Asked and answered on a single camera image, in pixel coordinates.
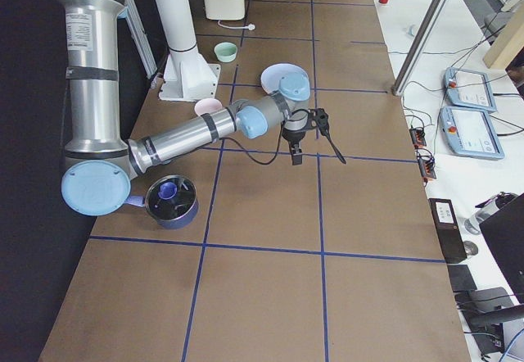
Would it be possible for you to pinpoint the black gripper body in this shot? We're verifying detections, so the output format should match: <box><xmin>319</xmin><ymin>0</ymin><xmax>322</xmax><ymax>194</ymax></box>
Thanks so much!
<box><xmin>282</xmin><ymin>108</ymin><xmax>330</xmax><ymax>150</ymax></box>

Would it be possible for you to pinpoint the blue plate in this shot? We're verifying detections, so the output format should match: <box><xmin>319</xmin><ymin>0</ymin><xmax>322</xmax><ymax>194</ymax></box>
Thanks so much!
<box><xmin>260</xmin><ymin>63</ymin><xmax>309</xmax><ymax>93</ymax></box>

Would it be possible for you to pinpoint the orange connector hub far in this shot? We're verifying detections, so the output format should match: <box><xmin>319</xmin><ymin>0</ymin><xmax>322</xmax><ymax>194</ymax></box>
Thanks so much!
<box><xmin>409</xmin><ymin>127</ymin><xmax>427</xmax><ymax>148</ymax></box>

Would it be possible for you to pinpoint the orange connector hub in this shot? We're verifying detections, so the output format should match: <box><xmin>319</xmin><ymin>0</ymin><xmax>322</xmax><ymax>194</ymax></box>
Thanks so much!
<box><xmin>409</xmin><ymin>127</ymin><xmax>427</xmax><ymax>148</ymax></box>
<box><xmin>415</xmin><ymin>147</ymin><xmax>436</xmax><ymax>183</ymax></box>

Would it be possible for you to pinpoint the pink bowl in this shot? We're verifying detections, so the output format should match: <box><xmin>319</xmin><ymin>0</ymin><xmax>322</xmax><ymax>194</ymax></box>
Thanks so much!
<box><xmin>194</xmin><ymin>98</ymin><xmax>223</xmax><ymax>116</ymax></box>

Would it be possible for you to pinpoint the green bowl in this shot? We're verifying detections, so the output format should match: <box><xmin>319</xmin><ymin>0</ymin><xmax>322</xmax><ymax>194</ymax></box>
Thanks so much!
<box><xmin>214</xmin><ymin>42</ymin><xmax>237</xmax><ymax>63</ymax></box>

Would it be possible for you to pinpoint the orange connector hub near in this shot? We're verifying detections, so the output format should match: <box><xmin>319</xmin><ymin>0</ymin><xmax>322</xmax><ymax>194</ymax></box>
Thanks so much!
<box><xmin>415</xmin><ymin>147</ymin><xmax>436</xmax><ymax>183</ymax></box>

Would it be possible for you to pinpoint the dark blue pot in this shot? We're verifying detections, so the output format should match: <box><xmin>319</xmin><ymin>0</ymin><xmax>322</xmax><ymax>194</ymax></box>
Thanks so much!
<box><xmin>124</xmin><ymin>174</ymin><xmax>199</xmax><ymax>229</ymax></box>

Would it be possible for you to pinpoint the white toaster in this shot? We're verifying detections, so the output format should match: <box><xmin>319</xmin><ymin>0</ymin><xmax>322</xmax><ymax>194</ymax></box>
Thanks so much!
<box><xmin>204</xmin><ymin>0</ymin><xmax>246</xmax><ymax>20</ymax></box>

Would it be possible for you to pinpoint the lower teach pendant tablet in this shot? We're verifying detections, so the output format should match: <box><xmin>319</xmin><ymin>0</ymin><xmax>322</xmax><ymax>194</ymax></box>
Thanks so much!
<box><xmin>440</xmin><ymin>106</ymin><xmax>505</xmax><ymax>160</ymax></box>

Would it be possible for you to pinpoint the teach pendant tablet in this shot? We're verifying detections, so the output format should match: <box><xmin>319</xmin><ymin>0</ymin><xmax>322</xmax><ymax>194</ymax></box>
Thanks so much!
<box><xmin>440</xmin><ymin>106</ymin><xmax>505</xmax><ymax>160</ymax></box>
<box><xmin>443</xmin><ymin>67</ymin><xmax>497</xmax><ymax>113</ymax></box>

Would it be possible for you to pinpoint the upper teach pendant tablet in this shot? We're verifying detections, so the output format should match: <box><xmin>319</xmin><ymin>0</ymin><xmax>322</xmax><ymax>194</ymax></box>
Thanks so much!
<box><xmin>443</xmin><ymin>67</ymin><xmax>497</xmax><ymax>113</ymax></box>

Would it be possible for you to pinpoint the black box with label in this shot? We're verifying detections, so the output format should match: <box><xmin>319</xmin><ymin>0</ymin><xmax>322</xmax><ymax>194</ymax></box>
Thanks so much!
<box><xmin>428</xmin><ymin>198</ymin><xmax>467</xmax><ymax>264</ymax></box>

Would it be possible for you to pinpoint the white robot column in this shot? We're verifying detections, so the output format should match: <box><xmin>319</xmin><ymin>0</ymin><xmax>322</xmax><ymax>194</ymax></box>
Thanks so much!
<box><xmin>155</xmin><ymin>0</ymin><xmax>197</xmax><ymax>52</ymax></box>

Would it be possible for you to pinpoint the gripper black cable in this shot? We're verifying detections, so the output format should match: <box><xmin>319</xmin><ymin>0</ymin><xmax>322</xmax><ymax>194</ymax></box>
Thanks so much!
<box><xmin>223</xmin><ymin>108</ymin><xmax>347</xmax><ymax>165</ymax></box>

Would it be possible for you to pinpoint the white power plug cable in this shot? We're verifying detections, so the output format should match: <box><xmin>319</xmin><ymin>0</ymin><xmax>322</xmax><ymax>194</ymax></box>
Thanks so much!
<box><xmin>216</xmin><ymin>19</ymin><xmax>257</xmax><ymax>33</ymax></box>

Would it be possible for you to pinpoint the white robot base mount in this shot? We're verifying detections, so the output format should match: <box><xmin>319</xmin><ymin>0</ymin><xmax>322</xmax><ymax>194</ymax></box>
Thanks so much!
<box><xmin>159</xmin><ymin>51</ymin><xmax>221</xmax><ymax>102</ymax></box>

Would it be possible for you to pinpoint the aluminium camera post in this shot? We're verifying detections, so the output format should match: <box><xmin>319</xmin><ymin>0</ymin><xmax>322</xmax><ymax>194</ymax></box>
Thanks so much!
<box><xmin>391</xmin><ymin>0</ymin><xmax>449</xmax><ymax>97</ymax></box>

